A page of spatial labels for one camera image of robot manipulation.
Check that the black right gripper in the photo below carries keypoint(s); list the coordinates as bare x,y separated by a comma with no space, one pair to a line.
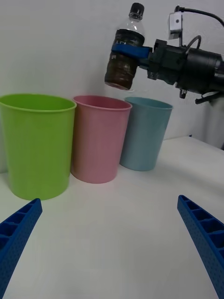
168,63

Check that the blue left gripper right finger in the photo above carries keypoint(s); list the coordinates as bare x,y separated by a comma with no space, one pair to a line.
205,238

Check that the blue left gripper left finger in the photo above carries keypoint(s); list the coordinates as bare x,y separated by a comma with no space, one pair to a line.
16,236

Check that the dark plastic bottle black cap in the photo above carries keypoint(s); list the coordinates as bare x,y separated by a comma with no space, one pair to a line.
122,67

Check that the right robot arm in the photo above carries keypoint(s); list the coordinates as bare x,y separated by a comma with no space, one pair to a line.
205,67

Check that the pale blue plastic bin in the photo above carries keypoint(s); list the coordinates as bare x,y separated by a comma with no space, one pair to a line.
142,137

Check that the green plastic bin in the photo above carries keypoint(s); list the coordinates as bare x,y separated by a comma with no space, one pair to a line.
39,149

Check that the pink plastic bin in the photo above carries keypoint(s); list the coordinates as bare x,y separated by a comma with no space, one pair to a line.
98,144

